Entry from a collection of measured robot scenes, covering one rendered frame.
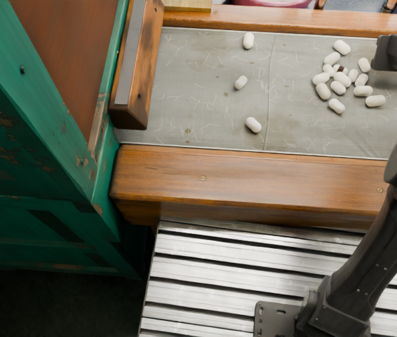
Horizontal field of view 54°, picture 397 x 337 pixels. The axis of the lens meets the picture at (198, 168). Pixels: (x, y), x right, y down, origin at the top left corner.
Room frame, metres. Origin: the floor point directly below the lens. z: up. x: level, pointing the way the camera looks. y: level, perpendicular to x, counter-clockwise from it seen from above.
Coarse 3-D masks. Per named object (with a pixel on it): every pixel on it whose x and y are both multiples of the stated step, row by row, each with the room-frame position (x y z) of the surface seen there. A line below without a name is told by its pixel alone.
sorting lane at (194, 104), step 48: (192, 48) 0.59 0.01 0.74; (240, 48) 0.59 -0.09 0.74; (288, 48) 0.59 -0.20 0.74; (192, 96) 0.46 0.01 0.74; (240, 96) 0.46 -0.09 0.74; (288, 96) 0.46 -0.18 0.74; (336, 96) 0.46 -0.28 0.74; (384, 96) 0.46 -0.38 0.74; (144, 144) 0.35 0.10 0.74; (192, 144) 0.35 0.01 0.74; (240, 144) 0.35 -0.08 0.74; (288, 144) 0.35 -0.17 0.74; (336, 144) 0.35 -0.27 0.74; (384, 144) 0.35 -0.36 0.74
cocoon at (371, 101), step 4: (368, 96) 0.45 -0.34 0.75; (372, 96) 0.45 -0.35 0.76; (376, 96) 0.45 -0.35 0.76; (380, 96) 0.45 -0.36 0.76; (368, 100) 0.44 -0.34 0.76; (372, 100) 0.44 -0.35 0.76; (376, 100) 0.44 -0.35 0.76; (380, 100) 0.44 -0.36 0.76; (384, 100) 0.44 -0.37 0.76; (368, 104) 0.43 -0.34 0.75; (372, 104) 0.43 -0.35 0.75; (376, 104) 0.43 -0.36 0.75; (380, 104) 0.43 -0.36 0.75
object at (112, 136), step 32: (96, 192) 0.22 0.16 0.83; (0, 224) 0.23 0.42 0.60; (32, 224) 0.23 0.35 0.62; (64, 224) 0.22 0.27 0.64; (96, 224) 0.20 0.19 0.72; (128, 224) 0.29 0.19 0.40; (0, 256) 0.24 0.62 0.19; (32, 256) 0.24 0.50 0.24; (64, 256) 0.23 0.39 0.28; (96, 256) 0.22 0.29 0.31; (128, 256) 0.22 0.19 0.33
